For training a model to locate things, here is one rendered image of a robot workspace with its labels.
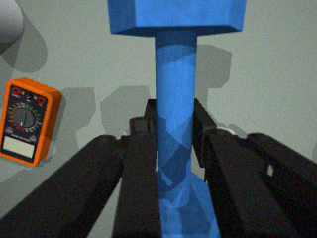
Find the white bottle with blue cap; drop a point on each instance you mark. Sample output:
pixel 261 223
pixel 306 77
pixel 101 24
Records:
pixel 11 21

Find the blue dumbbell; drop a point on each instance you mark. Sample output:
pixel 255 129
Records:
pixel 185 205

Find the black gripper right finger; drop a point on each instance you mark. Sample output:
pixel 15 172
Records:
pixel 249 203

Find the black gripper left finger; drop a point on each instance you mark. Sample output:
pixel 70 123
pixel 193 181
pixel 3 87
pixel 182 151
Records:
pixel 68 203

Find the orange digital multimeter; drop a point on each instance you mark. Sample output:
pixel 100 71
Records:
pixel 28 117

